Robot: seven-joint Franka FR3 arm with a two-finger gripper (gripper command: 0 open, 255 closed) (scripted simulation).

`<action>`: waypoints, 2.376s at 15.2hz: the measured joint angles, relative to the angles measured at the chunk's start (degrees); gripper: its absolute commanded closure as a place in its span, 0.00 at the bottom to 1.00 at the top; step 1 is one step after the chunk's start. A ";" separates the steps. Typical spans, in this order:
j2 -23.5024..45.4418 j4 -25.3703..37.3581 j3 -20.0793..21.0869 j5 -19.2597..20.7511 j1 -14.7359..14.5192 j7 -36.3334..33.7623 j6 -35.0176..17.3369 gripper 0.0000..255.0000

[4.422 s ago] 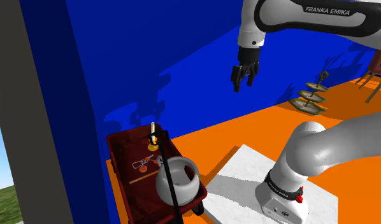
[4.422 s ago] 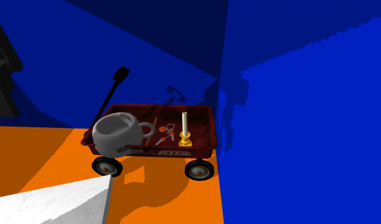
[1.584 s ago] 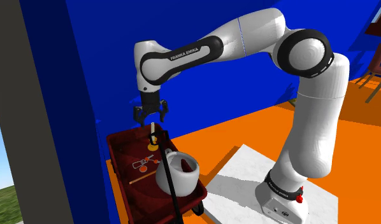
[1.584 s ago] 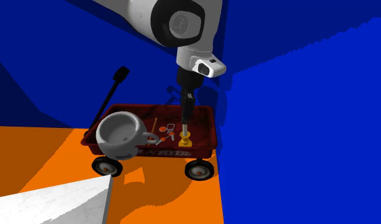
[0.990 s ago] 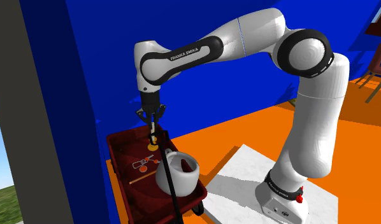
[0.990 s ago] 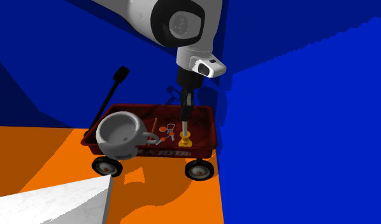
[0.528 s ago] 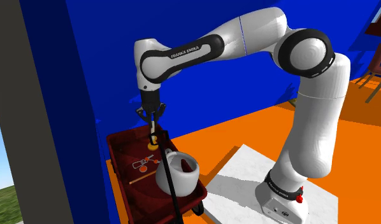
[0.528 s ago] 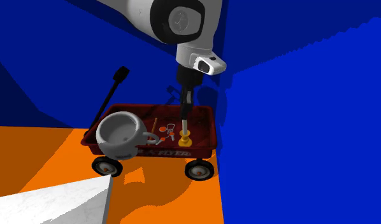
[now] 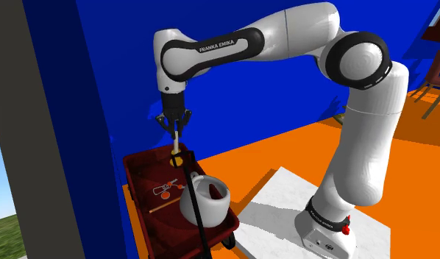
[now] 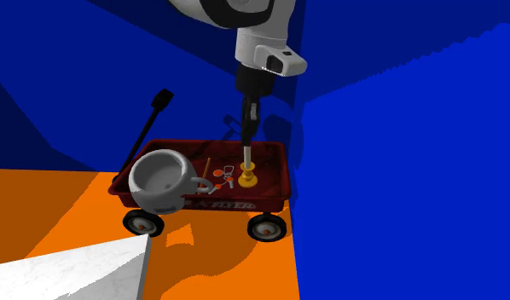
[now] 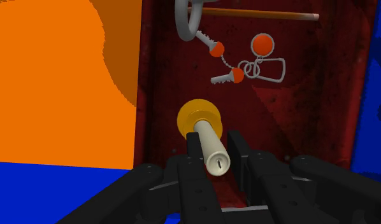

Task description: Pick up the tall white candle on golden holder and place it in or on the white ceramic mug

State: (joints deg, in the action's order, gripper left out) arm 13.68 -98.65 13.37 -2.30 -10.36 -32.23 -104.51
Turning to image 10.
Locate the white round mug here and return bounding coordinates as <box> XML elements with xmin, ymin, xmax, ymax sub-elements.
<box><xmin>128</xmin><ymin>148</ymin><xmax>215</xmax><ymax>216</ymax></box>

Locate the white marble block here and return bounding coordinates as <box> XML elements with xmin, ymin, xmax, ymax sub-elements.
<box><xmin>0</xmin><ymin>233</ymin><xmax>153</xmax><ymax>300</ymax></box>

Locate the gold candlestick with white candle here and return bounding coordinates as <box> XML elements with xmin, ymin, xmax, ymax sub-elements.
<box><xmin>237</xmin><ymin>144</ymin><xmax>259</xmax><ymax>189</ymax></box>

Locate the brown wooden stick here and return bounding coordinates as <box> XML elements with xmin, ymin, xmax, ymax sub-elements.
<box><xmin>197</xmin><ymin>157</ymin><xmax>212</xmax><ymax>196</ymax></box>

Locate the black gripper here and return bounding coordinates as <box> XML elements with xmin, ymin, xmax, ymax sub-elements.
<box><xmin>235</xmin><ymin>63</ymin><xmax>275</xmax><ymax>147</ymax></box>

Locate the red toy wagon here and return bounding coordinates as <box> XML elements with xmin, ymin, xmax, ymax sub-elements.
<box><xmin>107</xmin><ymin>88</ymin><xmax>293</xmax><ymax>244</ymax></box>

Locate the keyring with orange-capped keys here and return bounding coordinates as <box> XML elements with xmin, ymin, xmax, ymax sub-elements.
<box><xmin>207</xmin><ymin>164</ymin><xmax>236</xmax><ymax>196</ymax></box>

